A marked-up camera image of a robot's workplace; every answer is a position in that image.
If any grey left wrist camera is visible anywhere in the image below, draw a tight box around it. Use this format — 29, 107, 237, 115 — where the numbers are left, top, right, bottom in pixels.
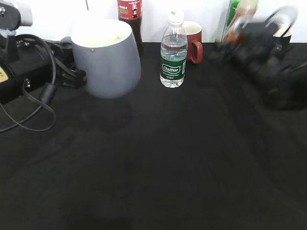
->
0, 0, 33, 38

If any black ceramic mug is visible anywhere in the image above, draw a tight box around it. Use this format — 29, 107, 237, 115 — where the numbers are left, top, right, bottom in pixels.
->
273, 25, 292, 51

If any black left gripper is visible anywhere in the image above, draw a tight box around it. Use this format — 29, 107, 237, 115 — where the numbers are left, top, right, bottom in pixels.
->
0, 34, 86, 104

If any grey ceramic mug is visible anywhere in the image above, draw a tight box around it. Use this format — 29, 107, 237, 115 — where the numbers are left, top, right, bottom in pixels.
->
60, 19, 142, 99

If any red ceramic mug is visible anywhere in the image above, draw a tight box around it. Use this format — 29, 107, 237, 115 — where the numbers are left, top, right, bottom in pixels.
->
183, 21, 203, 64

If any dark cola bottle red label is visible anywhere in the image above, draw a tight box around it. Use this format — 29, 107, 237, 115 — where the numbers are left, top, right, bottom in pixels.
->
117, 0, 143, 55

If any orange Nescafe coffee bottle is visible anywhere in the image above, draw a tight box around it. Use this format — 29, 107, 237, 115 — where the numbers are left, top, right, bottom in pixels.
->
221, 0, 259, 43

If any green sprite bottle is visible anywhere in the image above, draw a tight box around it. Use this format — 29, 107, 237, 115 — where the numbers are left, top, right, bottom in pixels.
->
225, 0, 240, 28

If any clear water bottle green label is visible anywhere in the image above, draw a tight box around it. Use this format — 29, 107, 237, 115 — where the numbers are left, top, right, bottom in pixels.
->
160, 11, 188, 88

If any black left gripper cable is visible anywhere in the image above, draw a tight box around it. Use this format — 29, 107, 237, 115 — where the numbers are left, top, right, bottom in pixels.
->
0, 34, 58, 134

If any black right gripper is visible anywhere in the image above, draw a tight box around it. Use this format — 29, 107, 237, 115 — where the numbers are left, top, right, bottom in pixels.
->
209, 19, 307, 109

